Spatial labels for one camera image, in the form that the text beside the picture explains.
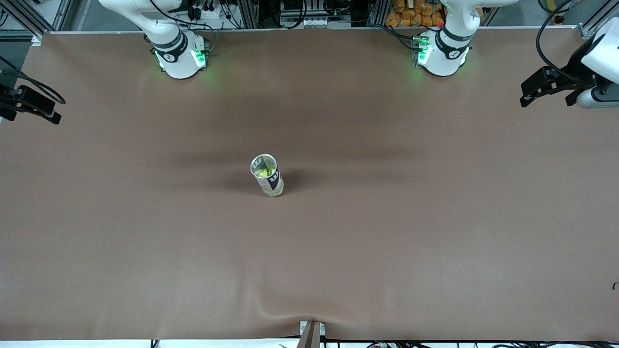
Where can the yellow pole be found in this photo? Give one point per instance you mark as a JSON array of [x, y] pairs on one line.
[[551, 7]]

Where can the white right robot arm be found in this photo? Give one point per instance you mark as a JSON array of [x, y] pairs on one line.
[[179, 63]]

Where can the bag of orange objects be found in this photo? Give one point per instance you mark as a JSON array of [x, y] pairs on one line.
[[411, 14]]

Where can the aluminium frame profile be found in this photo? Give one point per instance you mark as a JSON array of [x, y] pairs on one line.
[[63, 12], [592, 26]]

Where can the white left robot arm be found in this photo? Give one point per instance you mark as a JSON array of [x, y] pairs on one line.
[[442, 60]]

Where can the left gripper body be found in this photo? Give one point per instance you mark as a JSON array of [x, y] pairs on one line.
[[574, 66]]

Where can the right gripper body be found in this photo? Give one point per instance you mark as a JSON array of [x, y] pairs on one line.
[[6, 102]]

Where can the white connector block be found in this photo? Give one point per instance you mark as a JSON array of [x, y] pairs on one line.
[[316, 22]]

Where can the clear plastic tennis ball can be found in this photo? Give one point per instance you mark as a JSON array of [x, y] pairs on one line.
[[273, 186]]

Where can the white power strip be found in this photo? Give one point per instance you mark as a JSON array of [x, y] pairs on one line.
[[213, 13]]

